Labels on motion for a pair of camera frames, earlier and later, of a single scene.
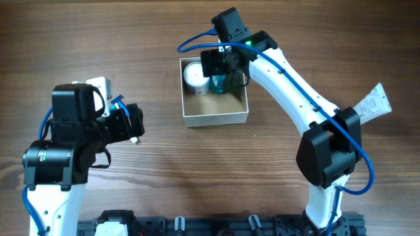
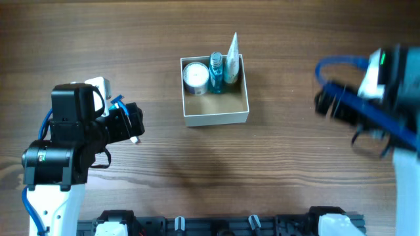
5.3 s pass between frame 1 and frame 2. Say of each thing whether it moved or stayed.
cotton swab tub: stayed
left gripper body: stayed
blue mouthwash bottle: stayed
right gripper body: moved
